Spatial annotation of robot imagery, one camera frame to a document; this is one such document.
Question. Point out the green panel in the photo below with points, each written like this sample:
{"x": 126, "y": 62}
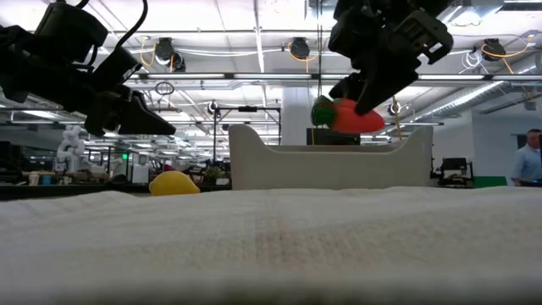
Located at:
{"x": 490, "y": 182}

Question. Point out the small black ceiling reel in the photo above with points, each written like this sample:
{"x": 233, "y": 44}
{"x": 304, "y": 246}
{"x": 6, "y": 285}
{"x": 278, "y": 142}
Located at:
{"x": 213, "y": 108}

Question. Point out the black metal stand frame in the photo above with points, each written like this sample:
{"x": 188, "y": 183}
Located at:
{"x": 247, "y": 109}

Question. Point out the white checked kitchen towel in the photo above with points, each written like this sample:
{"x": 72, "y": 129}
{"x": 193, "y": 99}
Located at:
{"x": 271, "y": 237}

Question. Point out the yellow toy lemon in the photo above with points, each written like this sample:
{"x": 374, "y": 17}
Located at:
{"x": 173, "y": 184}

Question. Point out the person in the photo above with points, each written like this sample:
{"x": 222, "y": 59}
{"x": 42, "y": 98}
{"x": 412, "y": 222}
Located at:
{"x": 527, "y": 163}

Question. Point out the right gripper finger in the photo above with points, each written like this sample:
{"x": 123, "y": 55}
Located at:
{"x": 347, "y": 89}
{"x": 381, "y": 84}

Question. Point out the grey tupperware container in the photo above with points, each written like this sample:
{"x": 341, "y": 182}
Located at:
{"x": 330, "y": 167}

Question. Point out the white humanoid robot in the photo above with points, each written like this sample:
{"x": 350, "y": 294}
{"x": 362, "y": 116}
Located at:
{"x": 71, "y": 148}

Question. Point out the black workstation machine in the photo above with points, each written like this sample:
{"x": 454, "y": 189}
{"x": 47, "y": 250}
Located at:
{"x": 455, "y": 167}

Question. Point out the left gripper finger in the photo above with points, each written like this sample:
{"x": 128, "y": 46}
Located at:
{"x": 144, "y": 120}

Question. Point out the black monitor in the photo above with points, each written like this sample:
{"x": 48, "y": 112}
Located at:
{"x": 326, "y": 137}

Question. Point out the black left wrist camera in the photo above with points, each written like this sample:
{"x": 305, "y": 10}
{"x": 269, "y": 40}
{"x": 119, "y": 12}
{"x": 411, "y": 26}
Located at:
{"x": 72, "y": 29}

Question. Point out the orange toy carrot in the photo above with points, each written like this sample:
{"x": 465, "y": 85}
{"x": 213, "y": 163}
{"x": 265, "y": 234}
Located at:
{"x": 355, "y": 123}

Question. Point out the small background plants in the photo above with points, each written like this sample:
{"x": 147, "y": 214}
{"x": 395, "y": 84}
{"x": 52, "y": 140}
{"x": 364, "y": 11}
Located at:
{"x": 214, "y": 174}

